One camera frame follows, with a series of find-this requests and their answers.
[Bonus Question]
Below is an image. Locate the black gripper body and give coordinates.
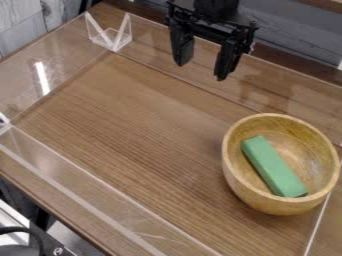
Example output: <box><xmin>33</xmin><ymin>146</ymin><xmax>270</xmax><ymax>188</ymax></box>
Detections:
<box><xmin>166</xmin><ymin>0</ymin><xmax>259</xmax><ymax>53</ymax></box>

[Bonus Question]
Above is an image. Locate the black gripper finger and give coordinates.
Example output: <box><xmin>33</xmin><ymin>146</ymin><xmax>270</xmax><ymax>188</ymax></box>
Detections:
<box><xmin>170</xmin><ymin>21</ymin><xmax>195</xmax><ymax>66</ymax></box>
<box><xmin>214</xmin><ymin>40</ymin><xmax>242</xmax><ymax>81</ymax></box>

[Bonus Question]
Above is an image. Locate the green rectangular block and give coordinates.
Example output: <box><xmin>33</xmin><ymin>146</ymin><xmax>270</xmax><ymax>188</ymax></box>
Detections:
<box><xmin>240</xmin><ymin>136</ymin><xmax>309</xmax><ymax>198</ymax></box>

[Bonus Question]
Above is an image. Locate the brown wooden bowl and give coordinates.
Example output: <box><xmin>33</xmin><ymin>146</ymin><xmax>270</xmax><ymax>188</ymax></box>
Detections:
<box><xmin>220</xmin><ymin>113</ymin><xmax>341</xmax><ymax>216</ymax></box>

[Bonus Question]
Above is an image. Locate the clear acrylic corner bracket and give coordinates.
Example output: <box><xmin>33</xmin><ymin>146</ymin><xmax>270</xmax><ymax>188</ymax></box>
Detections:
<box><xmin>84</xmin><ymin>12</ymin><xmax>132</xmax><ymax>52</ymax></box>

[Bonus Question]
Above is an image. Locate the clear acrylic tray wall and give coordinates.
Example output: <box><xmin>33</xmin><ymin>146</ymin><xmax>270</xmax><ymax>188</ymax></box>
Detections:
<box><xmin>0</xmin><ymin>125</ymin><xmax>216</xmax><ymax>256</ymax></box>

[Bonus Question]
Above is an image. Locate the black cable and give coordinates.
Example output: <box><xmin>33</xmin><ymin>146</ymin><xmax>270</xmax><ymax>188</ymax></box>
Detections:
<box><xmin>0</xmin><ymin>226</ymin><xmax>45</xmax><ymax>256</ymax></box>

